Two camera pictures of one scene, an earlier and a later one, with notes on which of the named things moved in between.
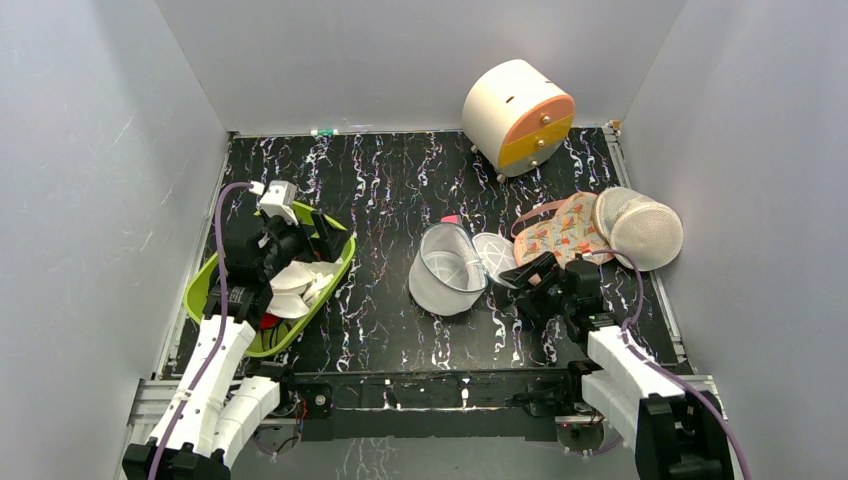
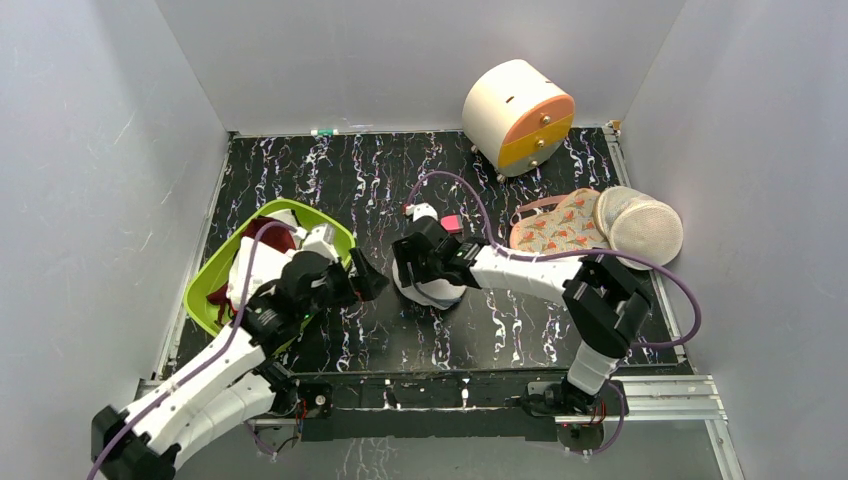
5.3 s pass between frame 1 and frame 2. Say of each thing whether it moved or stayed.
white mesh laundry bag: moved
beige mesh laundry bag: stayed
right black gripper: moved
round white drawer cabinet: stayed
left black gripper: moved
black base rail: stayed
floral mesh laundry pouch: stayed
